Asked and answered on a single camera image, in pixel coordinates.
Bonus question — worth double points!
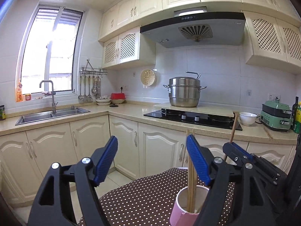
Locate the black glass gas stove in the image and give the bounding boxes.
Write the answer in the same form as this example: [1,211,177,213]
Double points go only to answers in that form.
[143,108,242,131]

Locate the steel wall utensil rack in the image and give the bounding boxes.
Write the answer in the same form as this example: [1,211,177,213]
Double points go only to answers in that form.
[79,59,108,77]

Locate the white ceramic bowl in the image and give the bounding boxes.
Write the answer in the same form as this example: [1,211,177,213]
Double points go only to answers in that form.
[239,112,258,126]

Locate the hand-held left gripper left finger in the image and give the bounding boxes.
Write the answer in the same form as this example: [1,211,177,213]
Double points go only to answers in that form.
[28,135,118,226]

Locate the cream plastic colander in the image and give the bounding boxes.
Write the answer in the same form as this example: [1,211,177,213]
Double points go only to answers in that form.
[140,69,157,86]

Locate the pink utensil cup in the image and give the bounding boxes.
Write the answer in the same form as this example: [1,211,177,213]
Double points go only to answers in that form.
[170,185,210,226]

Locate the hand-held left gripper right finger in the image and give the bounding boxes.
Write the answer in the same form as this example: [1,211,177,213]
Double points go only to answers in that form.
[186,135,279,226]

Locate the white framed window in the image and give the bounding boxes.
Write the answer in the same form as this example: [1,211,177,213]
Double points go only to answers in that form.
[15,3,85,103]

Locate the dark glass bottle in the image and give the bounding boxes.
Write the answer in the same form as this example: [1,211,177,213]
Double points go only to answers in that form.
[292,96,299,130]

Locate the yellow green bottle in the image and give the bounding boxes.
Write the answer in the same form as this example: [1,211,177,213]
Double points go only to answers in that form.
[294,101,301,134]

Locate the brown wooden chopstick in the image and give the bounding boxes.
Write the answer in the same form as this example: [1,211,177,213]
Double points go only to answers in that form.
[191,129,198,213]
[223,112,239,162]

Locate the brown polka dot tablecloth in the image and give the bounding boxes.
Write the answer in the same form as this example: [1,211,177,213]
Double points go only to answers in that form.
[78,167,236,226]

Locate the grey range hood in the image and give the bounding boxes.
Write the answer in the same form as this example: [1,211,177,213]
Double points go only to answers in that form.
[140,6,246,49]

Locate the green electric cooker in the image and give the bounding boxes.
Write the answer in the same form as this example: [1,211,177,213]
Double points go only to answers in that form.
[260,98,294,132]

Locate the steel steamer pot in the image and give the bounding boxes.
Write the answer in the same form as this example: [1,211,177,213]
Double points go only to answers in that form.
[163,71,207,108]

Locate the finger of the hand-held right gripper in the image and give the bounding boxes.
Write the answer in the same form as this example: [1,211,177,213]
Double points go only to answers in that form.
[223,142,288,187]

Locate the orange bottle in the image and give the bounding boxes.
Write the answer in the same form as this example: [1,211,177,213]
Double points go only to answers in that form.
[16,81,23,102]

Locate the steel double sink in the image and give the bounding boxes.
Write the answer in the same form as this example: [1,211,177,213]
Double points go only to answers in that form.
[15,106,91,126]

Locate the cream lower cabinets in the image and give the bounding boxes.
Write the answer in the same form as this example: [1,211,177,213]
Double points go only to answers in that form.
[0,115,299,208]

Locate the cream lattice door cabinet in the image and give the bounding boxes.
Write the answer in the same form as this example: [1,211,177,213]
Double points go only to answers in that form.
[101,26,156,70]
[243,11,301,73]

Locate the steel kitchen faucet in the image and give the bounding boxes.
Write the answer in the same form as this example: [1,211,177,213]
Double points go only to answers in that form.
[39,80,58,113]

